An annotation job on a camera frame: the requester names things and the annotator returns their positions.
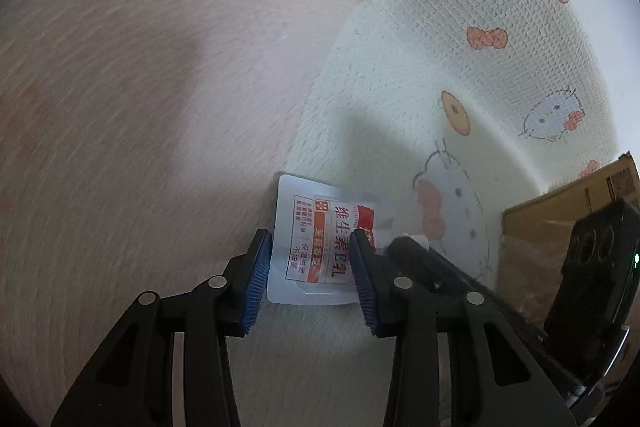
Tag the brown cardboard box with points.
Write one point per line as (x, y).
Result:
(536, 234)

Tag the pink cartoon print mat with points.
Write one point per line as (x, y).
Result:
(138, 142)

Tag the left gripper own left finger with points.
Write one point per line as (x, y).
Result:
(128, 380)

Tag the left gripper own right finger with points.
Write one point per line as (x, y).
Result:
(494, 380)

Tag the red white sachet pouch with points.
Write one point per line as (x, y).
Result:
(310, 248)

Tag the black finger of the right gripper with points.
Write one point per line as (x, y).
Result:
(427, 267)

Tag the cream cartoon print mat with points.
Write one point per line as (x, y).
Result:
(453, 111)

